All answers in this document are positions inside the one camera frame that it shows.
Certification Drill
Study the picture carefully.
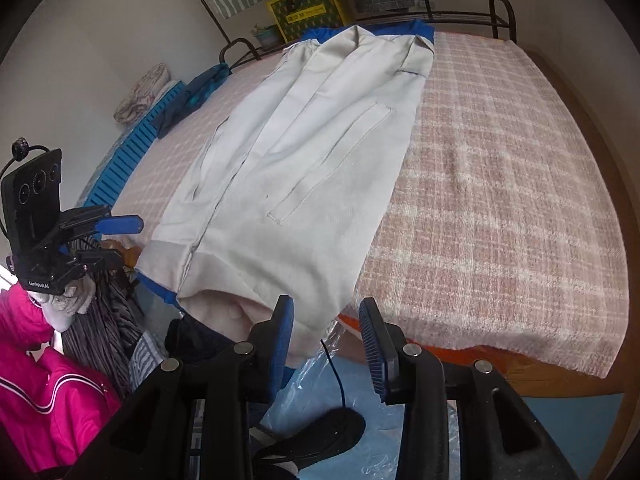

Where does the dark blue crumpled garment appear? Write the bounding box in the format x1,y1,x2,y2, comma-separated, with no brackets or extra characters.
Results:
153,63,231,139

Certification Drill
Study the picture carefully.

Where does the pink sleeve left forearm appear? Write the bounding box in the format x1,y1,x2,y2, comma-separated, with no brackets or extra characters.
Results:
1,284,122,472

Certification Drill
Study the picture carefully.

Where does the clear plastic bag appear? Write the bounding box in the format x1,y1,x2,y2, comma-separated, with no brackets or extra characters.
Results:
259,318,461,480

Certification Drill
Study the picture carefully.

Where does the yellow green patterned box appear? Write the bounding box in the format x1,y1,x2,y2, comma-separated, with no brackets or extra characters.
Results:
267,0,355,44

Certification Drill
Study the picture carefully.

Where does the pink plaid bed blanket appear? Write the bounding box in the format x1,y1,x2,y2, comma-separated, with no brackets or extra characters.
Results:
115,32,629,377

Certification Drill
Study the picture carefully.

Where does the blue slatted plastic crate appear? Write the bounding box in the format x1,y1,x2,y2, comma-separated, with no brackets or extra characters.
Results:
76,80,184,207

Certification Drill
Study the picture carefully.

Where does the left hand white glove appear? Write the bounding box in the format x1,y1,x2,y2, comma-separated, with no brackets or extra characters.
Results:
28,275,96,333

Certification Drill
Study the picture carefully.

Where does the black metal clothes rack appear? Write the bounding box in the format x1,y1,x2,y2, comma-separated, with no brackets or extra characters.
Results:
200,0,518,67

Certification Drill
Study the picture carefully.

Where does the black cable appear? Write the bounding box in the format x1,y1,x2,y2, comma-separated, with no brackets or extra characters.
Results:
319,338,347,409

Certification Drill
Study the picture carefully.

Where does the small potted plant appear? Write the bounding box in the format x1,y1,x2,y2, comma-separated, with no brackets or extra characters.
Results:
252,25,284,50

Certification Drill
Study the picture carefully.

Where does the white and blue jacket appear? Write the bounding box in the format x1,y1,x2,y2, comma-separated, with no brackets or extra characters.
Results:
137,21,435,361

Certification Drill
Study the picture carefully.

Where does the phone camera on gripper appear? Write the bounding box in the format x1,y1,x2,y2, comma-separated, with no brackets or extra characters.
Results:
1,138,62,254

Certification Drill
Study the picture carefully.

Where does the floral folded cloth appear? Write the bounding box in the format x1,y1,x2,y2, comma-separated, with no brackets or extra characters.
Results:
113,63,170,126

